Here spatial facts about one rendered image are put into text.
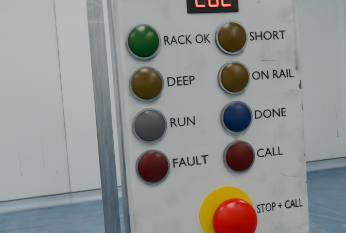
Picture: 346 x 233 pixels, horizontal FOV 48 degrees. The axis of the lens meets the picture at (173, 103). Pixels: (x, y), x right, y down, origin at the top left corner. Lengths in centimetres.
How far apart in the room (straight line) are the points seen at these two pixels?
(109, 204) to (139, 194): 121
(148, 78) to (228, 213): 13
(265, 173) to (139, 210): 12
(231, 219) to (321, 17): 450
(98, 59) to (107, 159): 38
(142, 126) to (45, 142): 365
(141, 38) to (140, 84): 4
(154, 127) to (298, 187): 15
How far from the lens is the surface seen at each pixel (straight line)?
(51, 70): 394
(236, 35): 36
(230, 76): 35
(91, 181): 403
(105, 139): 151
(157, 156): 34
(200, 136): 35
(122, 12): 34
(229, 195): 37
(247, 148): 36
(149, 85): 33
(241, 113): 36
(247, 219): 35
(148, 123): 33
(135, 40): 33
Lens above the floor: 109
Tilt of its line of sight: 3 degrees down
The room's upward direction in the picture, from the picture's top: 4 degrees counter-clockwise
